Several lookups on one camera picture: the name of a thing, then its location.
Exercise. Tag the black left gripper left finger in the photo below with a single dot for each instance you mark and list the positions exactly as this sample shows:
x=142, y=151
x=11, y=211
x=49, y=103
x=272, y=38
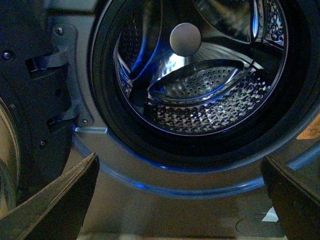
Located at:
x=58, y=211

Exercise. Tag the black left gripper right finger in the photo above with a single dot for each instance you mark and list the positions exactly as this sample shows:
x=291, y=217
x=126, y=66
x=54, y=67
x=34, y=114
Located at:
x=296, y=200

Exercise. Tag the black washing machine door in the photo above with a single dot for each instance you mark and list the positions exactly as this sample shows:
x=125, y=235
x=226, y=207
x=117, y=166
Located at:
x=35, y=139

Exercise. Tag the grey front-load washing machine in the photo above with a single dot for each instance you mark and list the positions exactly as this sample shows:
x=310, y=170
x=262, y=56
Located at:
x=182, y=100

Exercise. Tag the white tape piece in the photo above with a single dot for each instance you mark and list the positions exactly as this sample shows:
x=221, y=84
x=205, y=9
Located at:
x=271, y=216

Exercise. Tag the orange warning sticker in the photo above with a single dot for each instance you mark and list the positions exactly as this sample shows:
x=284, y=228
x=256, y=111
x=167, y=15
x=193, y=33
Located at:
x=312, y=131

